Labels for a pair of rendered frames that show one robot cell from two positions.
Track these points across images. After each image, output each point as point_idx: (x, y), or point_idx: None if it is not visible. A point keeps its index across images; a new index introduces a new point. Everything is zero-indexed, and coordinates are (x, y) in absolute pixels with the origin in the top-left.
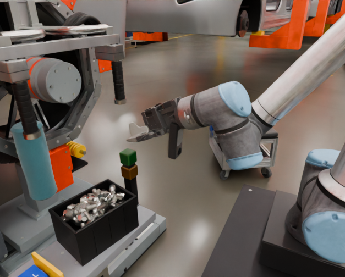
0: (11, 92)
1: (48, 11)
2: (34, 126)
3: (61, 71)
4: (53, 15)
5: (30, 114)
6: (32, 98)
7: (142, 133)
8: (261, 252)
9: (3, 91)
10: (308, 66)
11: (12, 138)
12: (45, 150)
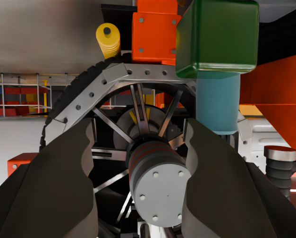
0: (164, 140)
1: (109, 231)
2: (284, 170)
3: (169, 214)
4: (105, 230)
5: (286, 193)
6: (143, 128)
7: (95, 127)
8: None
9: (173, 143)
10: None
11: (179, 89)
12: (217, 90)
